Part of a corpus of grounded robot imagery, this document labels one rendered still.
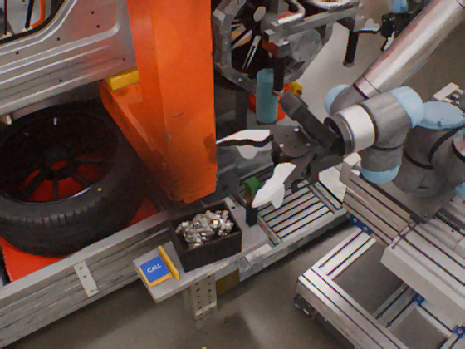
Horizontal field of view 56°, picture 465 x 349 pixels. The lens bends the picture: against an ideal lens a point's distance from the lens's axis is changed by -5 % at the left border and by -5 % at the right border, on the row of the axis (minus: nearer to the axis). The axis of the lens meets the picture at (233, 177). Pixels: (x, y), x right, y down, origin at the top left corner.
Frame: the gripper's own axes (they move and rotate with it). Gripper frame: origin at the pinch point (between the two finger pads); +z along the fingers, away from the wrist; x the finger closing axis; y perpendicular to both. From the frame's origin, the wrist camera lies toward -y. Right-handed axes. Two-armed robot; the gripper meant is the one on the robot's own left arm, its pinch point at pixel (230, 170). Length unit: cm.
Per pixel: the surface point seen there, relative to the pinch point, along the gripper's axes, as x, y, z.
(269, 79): 79, 48, -40
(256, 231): 38, 75, -13
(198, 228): 38, 60, 5
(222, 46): 87, 34, -27
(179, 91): 51, 19, -3
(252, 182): 42, 54, -15
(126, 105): 92, 46, 11
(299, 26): 71, 26, -50
